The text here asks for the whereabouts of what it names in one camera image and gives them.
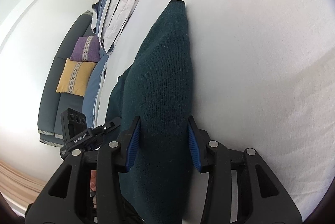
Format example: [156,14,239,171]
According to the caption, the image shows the yellow patterned cushion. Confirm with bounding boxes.
[56,58,97,97]

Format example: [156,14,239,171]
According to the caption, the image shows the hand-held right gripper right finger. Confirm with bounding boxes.
[187,115,303,224]

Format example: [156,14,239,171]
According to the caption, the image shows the blue blanket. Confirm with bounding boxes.
[82,54,108,128]

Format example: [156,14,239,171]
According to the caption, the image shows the bed with white sheet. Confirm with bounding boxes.
[94,0,334,222]

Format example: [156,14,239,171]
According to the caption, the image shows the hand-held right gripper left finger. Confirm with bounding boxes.
[25,115,143,224]

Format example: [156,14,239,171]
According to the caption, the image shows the person's left hand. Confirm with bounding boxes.
[90,170,98,192]

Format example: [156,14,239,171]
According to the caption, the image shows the grey sofa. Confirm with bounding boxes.
[37,11,101,148]

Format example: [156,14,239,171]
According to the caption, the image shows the dark green knit sweater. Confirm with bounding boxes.
[105,0,195,224]

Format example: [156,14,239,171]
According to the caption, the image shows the plain grey pillow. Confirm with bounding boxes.
[99,0,154,55]

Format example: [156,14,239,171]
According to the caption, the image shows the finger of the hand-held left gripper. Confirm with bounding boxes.
[92,117,122,139]

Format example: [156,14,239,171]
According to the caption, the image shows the purple patterned cushion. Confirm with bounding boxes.
[70,36,101,62]

